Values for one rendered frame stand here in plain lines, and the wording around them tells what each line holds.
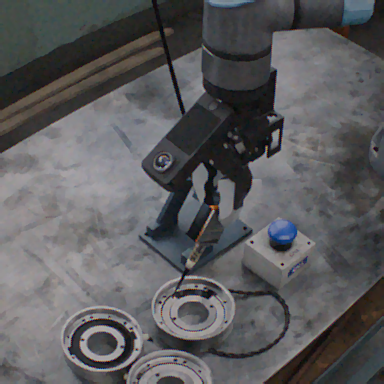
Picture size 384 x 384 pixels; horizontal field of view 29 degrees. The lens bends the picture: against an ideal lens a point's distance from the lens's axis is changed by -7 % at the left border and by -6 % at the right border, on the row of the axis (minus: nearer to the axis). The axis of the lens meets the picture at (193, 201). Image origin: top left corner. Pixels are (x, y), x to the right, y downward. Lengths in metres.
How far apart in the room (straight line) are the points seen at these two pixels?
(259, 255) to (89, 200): 0.28
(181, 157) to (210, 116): 0.05
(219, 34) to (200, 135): 0.12
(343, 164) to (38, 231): 0.50
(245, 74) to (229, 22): 0.07
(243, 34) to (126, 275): 0.43
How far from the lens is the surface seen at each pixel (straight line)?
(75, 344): 0.96
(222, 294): 1.01
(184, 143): 0.84
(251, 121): 0.88
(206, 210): 0.94
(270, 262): 1.03
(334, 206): 1.18
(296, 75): 1.45
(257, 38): 0.78
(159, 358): 0.94
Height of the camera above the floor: 1.61
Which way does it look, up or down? 44 degrees down
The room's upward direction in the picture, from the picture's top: 2 degrees clockwise
